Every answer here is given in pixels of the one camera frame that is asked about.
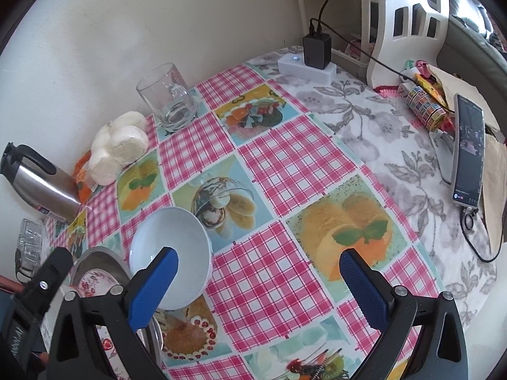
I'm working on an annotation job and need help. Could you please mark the small light blue bowl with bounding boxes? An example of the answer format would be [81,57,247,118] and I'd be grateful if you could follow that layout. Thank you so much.
[129,207,212,310]

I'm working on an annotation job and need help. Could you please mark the round stainless steel plate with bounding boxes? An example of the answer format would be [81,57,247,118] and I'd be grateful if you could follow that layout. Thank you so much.
[70,246,164,377]

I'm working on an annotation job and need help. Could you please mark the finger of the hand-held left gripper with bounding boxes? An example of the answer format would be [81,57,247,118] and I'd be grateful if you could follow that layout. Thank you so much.
[19,247,75,314]

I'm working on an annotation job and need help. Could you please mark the smartphone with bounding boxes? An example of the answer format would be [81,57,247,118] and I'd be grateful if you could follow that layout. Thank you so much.
[449,93,486,208]

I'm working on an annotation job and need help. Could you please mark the grey sofa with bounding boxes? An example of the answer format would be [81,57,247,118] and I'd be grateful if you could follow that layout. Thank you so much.
[444,0,507,56]

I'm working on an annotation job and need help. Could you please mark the colourful snack packets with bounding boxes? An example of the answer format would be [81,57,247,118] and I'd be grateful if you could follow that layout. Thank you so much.
[404,59,446,99]

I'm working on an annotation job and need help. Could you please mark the clear drinking glass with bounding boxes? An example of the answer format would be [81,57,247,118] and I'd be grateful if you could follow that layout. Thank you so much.
[18,241,42,274]
[20,218,45,246]

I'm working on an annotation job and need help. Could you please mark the white plastic chair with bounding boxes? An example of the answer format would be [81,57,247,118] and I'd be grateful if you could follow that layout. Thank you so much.
[362,0,450,88]

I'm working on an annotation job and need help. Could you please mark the black charger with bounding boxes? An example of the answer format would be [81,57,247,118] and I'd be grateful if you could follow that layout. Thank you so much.
[303,34,332,70]

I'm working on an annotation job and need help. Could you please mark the black phone cable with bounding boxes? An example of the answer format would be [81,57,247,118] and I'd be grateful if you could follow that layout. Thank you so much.
[459,205,500,264]

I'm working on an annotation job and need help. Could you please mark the clear glass mug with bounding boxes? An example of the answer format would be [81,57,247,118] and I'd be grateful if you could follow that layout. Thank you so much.
[137,62,199,132]

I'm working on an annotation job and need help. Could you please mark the grey floral tablecloth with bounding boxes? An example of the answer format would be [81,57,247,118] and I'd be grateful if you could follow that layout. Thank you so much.
[246,47,497,329]

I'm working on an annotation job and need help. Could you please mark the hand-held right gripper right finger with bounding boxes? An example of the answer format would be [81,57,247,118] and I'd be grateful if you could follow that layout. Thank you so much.
[339,248,468,380]

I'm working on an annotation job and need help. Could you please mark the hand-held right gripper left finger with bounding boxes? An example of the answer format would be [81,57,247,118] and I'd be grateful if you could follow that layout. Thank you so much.
[48,246,180,380]

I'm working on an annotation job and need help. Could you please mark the white power strip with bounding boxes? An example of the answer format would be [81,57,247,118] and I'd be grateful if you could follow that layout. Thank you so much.
[277,53,337,85]

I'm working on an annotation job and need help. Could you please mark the red-rimmed strawberry bowl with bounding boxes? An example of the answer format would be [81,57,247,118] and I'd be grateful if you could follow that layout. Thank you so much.
[93,325,131,380]

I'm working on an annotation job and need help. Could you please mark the colourful patterned roll stack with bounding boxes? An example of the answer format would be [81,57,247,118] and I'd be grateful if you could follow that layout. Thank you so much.
[398,81,454,131]

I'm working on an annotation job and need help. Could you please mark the pink floral round plate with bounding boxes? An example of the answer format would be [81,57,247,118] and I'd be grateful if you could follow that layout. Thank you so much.
[75,270,125,299]

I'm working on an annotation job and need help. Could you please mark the pink checked tablecloth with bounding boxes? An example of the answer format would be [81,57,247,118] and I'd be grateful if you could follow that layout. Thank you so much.
[43,61,440,380]

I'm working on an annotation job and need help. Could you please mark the bag of steamed buns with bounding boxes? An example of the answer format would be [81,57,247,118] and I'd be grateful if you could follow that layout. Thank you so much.
[88,111,150,186]

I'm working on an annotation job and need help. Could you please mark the stainless steel thermos jug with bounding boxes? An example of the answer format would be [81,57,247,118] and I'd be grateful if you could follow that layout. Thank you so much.
[0,142,82,222]

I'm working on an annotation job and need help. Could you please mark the orange snack packet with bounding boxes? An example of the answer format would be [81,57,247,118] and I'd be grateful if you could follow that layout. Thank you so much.
[73,151,99,202]

